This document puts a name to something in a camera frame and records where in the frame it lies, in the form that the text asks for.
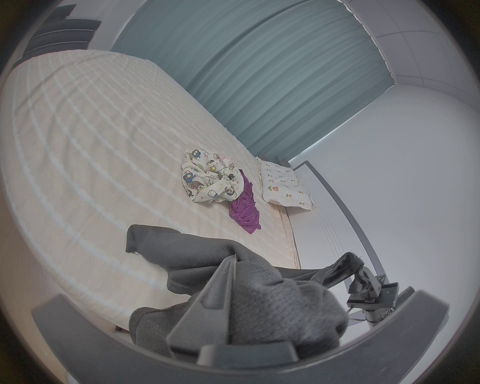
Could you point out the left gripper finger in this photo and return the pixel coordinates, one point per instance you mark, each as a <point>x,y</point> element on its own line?
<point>210,311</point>

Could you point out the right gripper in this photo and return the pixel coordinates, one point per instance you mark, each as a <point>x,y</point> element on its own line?
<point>378,300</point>

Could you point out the black T-shirt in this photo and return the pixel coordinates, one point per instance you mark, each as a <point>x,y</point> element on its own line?
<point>285,307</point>

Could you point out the bed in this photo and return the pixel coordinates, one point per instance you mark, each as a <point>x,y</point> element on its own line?
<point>93,150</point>

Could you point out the purple satin garment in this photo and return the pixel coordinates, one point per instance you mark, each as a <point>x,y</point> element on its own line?
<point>243,210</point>

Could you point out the white printed pillow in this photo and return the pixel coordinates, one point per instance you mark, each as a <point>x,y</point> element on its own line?
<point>285,183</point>

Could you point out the white printed pyjama garment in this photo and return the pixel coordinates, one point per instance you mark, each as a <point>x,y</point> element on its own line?
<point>204,176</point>

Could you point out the grey bedside table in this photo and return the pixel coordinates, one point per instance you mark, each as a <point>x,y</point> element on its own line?
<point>275,159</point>

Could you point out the black chest of drawers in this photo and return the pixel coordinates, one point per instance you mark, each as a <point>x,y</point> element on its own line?
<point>63,33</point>

